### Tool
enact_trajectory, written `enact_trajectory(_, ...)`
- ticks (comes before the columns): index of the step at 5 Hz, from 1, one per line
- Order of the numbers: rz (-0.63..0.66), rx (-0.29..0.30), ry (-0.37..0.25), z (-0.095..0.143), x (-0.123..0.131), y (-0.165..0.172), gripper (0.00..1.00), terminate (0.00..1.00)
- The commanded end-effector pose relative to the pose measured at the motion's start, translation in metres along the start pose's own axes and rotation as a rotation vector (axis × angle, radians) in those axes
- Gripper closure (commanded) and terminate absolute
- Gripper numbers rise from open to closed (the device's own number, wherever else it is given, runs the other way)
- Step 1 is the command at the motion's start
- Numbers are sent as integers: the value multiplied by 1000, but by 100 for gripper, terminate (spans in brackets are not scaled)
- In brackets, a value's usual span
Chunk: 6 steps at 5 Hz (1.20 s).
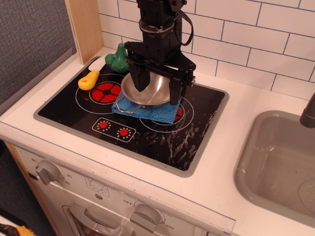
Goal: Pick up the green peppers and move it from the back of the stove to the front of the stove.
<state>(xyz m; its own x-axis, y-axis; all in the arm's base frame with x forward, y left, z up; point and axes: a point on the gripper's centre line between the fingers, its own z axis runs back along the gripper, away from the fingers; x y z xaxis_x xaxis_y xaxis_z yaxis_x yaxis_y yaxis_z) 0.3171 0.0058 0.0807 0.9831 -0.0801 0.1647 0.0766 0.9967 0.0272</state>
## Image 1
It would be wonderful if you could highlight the grey sink basin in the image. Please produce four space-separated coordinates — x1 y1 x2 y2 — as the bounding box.
234 111 315 227

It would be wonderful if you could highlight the green toy broccoli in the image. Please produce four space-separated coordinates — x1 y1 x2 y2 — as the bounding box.
105 43 129 73

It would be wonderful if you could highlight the left grey oven knob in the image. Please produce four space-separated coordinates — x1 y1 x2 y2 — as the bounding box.
35 160 61 185

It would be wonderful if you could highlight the grey oven door handle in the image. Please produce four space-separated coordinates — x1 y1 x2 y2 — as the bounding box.
68 204 136 236

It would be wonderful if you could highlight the black cable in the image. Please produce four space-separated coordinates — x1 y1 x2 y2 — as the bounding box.
176 9 194 47

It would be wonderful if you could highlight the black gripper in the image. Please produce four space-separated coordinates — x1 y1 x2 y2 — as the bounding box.
125 25 196 105

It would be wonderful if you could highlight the grey oven knob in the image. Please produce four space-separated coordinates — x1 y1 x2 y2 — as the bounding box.
35 160 61 185
130 204 161 233

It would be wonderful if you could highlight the wooden post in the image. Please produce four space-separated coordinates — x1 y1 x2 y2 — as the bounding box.
65 0 104 65

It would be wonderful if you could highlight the yellow handled toy knife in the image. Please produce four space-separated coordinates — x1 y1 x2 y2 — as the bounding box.
78 56 105 90

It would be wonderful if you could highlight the yellow black object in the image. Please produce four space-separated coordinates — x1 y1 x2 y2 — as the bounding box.
0 224 35 236

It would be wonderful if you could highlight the blue cloth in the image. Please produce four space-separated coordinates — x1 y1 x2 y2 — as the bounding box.
112 92 181 124

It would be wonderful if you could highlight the right red stove knob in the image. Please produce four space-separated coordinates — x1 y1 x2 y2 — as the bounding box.
119 129 129 137

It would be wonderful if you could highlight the black toy stovetop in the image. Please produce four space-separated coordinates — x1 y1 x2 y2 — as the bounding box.
34 66 229 177

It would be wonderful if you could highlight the left red stove knob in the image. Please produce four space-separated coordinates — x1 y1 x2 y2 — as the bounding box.
99 121 108 129

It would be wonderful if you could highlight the right grey oven knob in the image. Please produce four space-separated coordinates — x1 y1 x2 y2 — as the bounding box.
130 204 161 233

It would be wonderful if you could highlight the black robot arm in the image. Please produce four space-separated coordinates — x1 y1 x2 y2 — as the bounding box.
125 0 196 105

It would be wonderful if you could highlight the silver metal pot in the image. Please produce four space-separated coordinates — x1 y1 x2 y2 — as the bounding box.
115 72 174 114

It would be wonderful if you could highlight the grey faucet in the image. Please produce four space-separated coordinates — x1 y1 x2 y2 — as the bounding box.
299 93 315 128

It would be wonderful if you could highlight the red stove knob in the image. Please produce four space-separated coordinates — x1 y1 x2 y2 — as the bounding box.
119 129 129 137
99 121 108 129

